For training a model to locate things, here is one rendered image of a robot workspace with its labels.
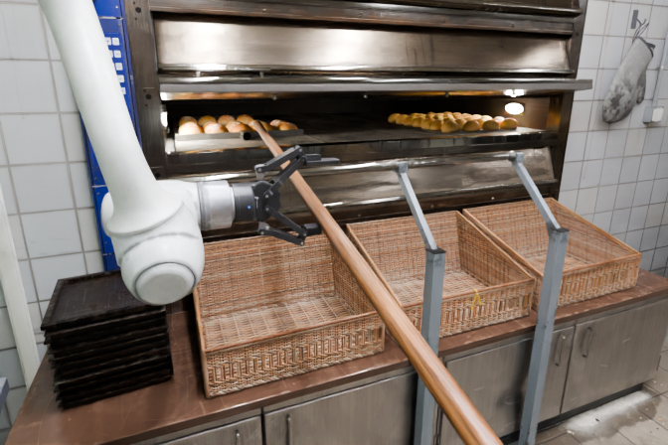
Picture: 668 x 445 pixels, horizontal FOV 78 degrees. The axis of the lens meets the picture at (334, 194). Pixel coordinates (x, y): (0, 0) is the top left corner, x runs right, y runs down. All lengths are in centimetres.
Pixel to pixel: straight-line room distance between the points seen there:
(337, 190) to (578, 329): 107
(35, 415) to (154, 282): 91
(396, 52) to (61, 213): 131
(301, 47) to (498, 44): 90
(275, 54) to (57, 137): 74
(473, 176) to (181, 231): 159
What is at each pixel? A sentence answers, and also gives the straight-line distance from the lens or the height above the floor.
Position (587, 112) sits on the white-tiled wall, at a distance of 246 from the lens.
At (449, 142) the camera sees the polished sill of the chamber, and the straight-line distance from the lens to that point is 188.
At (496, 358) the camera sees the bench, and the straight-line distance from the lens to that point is 165.
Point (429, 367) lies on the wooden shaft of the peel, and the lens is 51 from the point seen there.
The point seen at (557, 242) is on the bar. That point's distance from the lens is 152.
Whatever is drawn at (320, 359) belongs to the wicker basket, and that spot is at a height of 61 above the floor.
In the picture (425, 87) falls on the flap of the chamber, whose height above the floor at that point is 140.
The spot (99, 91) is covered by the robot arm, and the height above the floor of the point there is 140.
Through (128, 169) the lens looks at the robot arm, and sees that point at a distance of 58.
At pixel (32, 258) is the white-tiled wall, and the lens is 165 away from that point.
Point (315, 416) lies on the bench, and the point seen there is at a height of 46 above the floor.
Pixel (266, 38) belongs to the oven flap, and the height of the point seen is 156.
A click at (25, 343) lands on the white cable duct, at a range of 177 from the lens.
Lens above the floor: 142
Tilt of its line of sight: 15 degrees down
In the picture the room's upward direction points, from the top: straight up
